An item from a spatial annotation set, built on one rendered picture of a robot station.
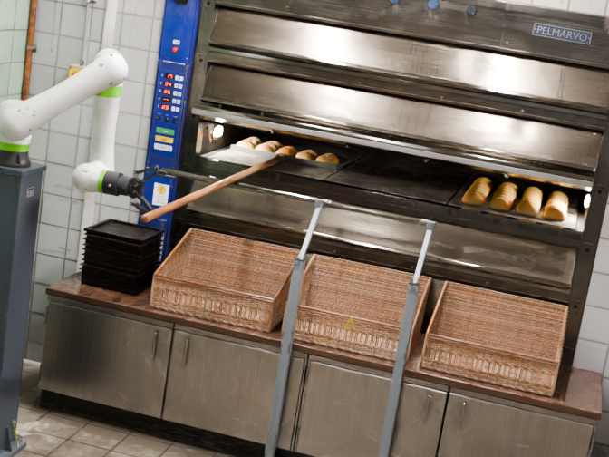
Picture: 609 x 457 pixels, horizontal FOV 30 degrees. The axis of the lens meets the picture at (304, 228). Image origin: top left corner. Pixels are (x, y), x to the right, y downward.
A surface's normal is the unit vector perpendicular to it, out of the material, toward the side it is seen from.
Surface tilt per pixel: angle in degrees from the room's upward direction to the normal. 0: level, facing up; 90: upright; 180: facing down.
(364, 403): 91
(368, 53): 70
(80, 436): 0
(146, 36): 90
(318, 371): 90
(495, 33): 90
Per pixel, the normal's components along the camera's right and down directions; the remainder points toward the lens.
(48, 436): 0.15, -0.96
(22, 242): 0.96, 0.19
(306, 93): -0.18, -0.17
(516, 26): -0.25, 0.21
